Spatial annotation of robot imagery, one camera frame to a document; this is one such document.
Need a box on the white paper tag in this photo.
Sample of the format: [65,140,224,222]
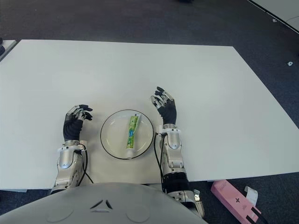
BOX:
[244,185,258,206]

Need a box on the white plate with black rim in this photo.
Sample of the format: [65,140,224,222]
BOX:
[100,109,154,160]

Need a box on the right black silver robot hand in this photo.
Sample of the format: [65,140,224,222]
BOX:
[150,86,178,126]

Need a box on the white side table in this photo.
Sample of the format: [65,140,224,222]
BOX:
[0,39,17,62]

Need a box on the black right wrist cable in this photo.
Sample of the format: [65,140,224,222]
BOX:
[153,132,165,188]

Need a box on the pink cardboard box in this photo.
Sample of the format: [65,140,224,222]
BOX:
[210,179,263,224]

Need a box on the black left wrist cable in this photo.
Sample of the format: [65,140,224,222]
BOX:
[77,146,94,184]

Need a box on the green toothpaste tube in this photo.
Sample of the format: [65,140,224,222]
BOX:
[125,113,142,160]

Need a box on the white background table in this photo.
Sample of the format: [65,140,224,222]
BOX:
[247,0,299,31]

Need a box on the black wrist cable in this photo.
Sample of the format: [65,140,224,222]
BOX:
[153,132,165,188]
[77,146,94,184]

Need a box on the grey robot torso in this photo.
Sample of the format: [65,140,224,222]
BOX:
[0,182,209,224]

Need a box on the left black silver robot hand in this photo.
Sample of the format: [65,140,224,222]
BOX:
[63,104,93,142]

